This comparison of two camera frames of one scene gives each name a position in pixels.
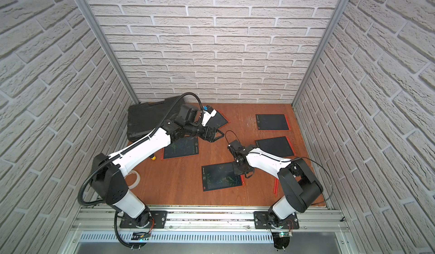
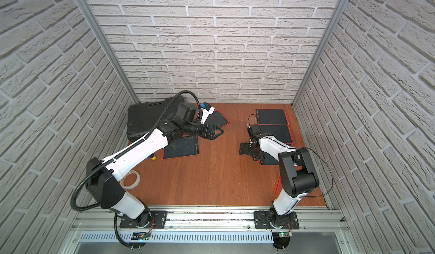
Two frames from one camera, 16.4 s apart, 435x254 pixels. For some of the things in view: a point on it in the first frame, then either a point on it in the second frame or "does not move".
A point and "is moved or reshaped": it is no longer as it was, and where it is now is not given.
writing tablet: [272, 122] is moved or reshaped
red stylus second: [276, 186] does not move
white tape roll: [137, 181] does not move
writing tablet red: [188, 145] does not move
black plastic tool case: [143, 118] does not move
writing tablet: [281, 146] is moved or reshaped
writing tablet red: [218, 121] does not move
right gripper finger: [237, 169] -> [245, 149]
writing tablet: [219, 176] is moved or reshaped
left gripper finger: [211, 136] does not move
